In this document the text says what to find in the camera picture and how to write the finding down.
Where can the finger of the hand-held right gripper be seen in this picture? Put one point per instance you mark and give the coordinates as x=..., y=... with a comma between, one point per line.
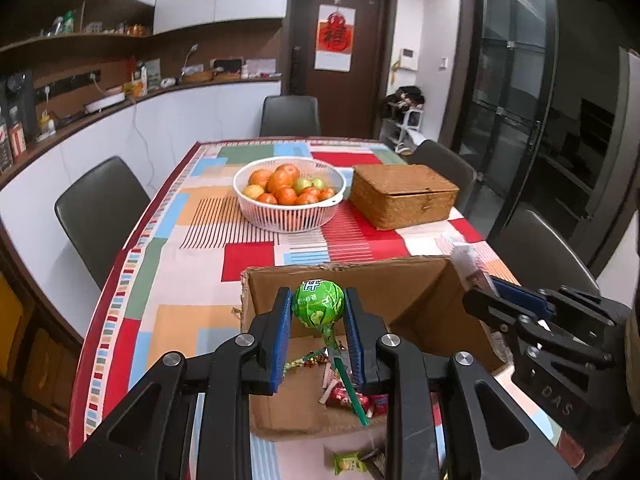
x=522, y=300
x=500, y=315

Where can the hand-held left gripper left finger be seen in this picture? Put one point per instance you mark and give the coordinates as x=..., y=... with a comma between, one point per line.
x=281, y=350

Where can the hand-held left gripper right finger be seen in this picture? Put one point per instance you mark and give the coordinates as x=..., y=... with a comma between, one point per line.
x=355, y=345

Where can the foil-wrapped candy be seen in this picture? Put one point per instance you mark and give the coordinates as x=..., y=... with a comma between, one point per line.
x=305, y=358

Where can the red white snack packet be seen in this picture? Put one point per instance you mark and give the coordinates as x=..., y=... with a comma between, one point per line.
x=345, y=397

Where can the green lollipop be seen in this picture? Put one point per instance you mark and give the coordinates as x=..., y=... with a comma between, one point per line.
x=316, y=302

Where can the pink bear snack packet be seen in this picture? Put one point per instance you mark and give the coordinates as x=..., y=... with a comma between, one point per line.
x=470, y=262

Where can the brown cardboard box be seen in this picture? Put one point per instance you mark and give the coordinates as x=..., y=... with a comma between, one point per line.
x=420, y=295

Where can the dark grey dining chair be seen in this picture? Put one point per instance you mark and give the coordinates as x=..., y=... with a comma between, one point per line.
x=445, y=165
x=545, y=255
x=97, y=210
x=290, y=116

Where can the small green candy packet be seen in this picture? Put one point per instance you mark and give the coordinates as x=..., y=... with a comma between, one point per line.
x=350, y=462

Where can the colourful patchwork tablecloth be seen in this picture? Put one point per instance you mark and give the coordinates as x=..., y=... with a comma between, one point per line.
x=170, y=285

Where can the white slatted fruit basket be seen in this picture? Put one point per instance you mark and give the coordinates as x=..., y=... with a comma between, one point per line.
x=287, y=217

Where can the woven wicker box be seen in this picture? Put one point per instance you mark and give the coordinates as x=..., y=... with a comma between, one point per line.
x=400, y=195

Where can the green apple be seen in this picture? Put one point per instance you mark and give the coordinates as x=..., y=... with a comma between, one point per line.
x=301, y=185
x=318, y=183

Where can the pile of oranges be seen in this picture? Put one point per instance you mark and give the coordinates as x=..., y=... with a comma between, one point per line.
x=280, y=182

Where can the black framed glass door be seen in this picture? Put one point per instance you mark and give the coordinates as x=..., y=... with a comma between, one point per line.
x=505, y=100

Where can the pile of bags on stool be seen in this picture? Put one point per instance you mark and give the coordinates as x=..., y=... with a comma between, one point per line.
x=406, y=110

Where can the white counter cabinets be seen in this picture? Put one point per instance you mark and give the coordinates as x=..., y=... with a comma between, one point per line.
x=165, y=130

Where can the yellow tassel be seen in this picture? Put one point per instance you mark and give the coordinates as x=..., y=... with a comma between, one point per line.
x=394, y=74

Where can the white intercom panel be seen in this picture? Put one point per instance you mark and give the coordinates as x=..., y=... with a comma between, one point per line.
x=408, y=58

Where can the dark brown door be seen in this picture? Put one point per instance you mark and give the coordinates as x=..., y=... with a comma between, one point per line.
x=370, y=60

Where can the wicker tray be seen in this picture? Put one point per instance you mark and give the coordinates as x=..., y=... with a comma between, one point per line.
x=197, y=77

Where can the black framed screen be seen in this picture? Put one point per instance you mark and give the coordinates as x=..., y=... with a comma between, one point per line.
x=229, y=67

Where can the white flat cooker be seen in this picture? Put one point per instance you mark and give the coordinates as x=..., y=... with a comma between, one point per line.
x=104, y=104

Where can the white desk lamp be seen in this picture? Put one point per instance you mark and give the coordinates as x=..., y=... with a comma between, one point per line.
x=190, y=55

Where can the black coffee machine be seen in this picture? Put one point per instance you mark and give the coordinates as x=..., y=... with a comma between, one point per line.
x=17, y=100

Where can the red wall calendar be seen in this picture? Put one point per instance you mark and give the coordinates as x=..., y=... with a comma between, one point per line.
x=334, y=37

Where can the black wall socket strip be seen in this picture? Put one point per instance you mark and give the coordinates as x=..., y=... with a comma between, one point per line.
x=67, y=82

